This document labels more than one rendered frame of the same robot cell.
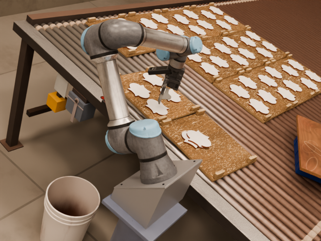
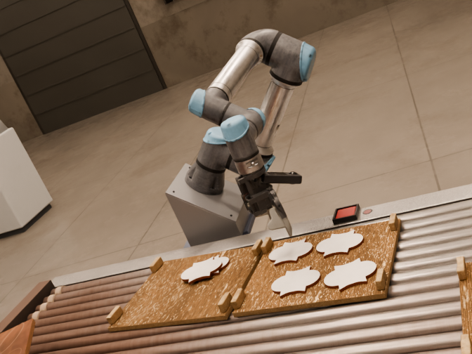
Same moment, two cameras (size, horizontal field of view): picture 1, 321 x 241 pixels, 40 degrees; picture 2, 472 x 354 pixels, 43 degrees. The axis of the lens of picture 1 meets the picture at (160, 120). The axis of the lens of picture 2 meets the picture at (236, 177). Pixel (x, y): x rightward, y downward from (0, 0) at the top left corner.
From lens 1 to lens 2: 357 cm
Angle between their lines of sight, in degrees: 127
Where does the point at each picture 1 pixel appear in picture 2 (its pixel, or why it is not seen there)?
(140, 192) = not seen: hidden behind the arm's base
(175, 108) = (268, 277)
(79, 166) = not seen: outside the picture
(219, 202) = (148, 260)
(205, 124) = (207, 301)
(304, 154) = (19, 343)
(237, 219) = (124, 265)
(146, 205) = not seen: hidden behind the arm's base
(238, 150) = (139, 314)
